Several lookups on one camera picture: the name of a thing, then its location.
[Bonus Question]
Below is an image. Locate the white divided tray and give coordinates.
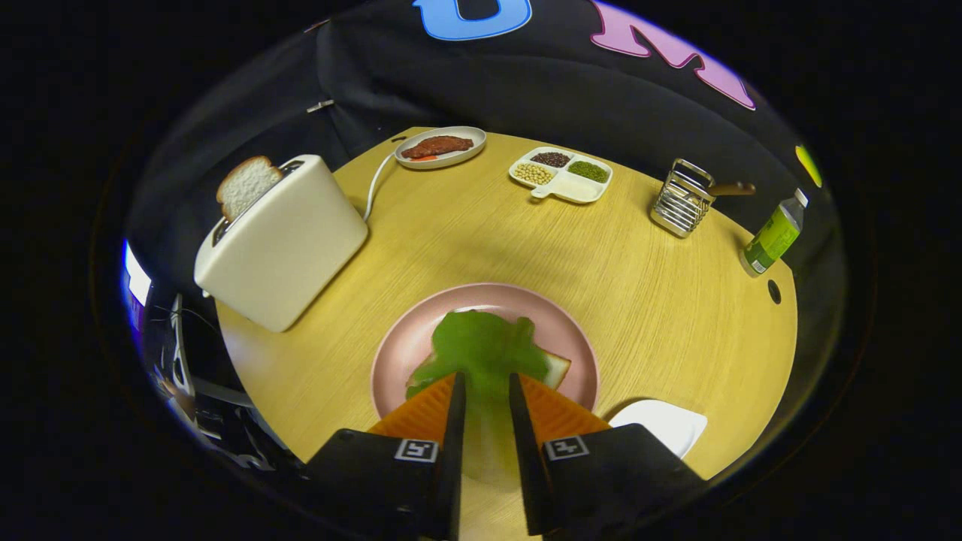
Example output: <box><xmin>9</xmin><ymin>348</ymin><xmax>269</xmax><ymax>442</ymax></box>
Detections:
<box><xmin>509</xmin><ymin>147</ymin><xmax>613</xmax><ymax>205</ymax></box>

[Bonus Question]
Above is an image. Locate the pink round plate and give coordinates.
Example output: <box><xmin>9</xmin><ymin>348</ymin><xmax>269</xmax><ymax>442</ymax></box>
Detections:
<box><xmin>371</xmin><ymin>283</ymin><xmax>600</xmax><ymax>422</ymax></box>

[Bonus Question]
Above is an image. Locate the black backdrop cloth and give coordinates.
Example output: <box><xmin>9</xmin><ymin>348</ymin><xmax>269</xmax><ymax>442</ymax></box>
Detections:
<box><xmin>124</xmin><ymin>0</ymin><xmax>850</xmax><ymax>316</ymax></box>

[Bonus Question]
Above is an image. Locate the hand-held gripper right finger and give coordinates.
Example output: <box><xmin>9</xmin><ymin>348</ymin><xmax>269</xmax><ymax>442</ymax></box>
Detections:
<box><xmin>508</xmin><ymin>372</ymin><xmax>709</xmax><ymax>538</ymax></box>

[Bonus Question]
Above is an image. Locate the green label bottle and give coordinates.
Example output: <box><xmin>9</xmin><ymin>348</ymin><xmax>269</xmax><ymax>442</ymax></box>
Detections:
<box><xmin>740</xmin><ymin>188</ymin><xmax>809</xmax><ymax>279</ymax></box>

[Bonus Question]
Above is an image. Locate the white toaster cable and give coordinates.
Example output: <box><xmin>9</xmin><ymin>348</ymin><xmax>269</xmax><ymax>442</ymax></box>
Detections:
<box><xmin>363</xmin><ymin>150</ymin><xmax>399</xmax><ymax>222</ymax></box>

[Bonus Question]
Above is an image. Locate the white toaster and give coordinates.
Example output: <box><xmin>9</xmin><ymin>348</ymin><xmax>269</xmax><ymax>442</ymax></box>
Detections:
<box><xmin>194</xmin><ymin>154</ymin><xmax>369</xmax><ymax>333</ymax></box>

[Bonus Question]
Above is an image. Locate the green lettuce leaf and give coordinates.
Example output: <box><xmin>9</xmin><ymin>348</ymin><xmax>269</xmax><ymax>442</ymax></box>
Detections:
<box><xmin>406</xmin><ymin>310</ymin><xmax>555</xmax><ymax>485</ymax></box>

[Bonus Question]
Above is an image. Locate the brown meat piece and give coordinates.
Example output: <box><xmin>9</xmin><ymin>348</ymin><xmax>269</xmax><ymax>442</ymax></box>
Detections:
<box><xmin>401</xmin><ymin>135</ymin><xmax>474</xmax><ymax>162</ymax></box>

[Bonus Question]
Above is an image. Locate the white square plate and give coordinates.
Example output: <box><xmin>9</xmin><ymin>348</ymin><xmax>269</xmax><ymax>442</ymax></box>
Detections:
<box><xmin>607</xmin><ymin>399</ymin><xmax>708</xmax><ymax>459</ymax></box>

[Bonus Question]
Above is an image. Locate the metal wire rack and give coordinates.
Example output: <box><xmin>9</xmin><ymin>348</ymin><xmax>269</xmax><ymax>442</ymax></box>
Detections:
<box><xmin>650</xmin><ymin>158</ymin><xmax>715</xmax><ymax>239</ymax></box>

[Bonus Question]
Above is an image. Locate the white oval plate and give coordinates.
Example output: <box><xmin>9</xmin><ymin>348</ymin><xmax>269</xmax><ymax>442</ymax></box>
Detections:
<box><xmin>394</xmin><ymin>125</ymin><xmax>488</xmax><ymax>171</ymax></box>

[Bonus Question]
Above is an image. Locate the computer monitor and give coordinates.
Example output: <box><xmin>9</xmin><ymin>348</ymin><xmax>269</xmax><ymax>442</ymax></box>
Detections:
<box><xmin>123</xmin><ymin>240</ymin><xmax>153</xmax><ymax>331</ymax></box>

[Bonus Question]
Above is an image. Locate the white bread slice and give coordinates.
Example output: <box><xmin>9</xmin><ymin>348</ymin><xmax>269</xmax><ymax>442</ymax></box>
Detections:
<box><xmin>410</xmin><ymin>350</ymin><xmax>572</xmax><ymax>393</ymax></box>

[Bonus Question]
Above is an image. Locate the toasted bread slice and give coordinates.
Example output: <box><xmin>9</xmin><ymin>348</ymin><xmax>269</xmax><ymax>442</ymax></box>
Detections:
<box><xmin>216</xmin><ymin>156</ymin><xmax>284</xmax><ymax>223</ymax></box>

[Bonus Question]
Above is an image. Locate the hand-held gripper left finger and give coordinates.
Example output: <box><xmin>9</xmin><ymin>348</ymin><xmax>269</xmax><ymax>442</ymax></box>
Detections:
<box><xmin>301</xmin><ymin>371</ymin><xmax>468</xmax><ymax>541</ymax></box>

